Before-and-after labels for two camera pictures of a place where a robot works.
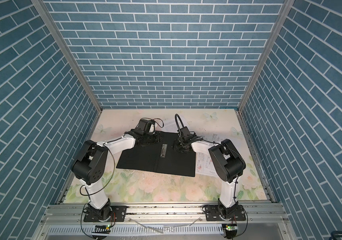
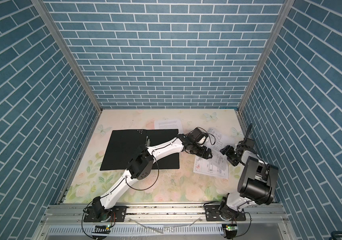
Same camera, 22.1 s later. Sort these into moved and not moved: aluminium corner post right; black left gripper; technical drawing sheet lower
Moved: black left gripper
Not moved: aluminium corner post right; technical drawing sheet lower
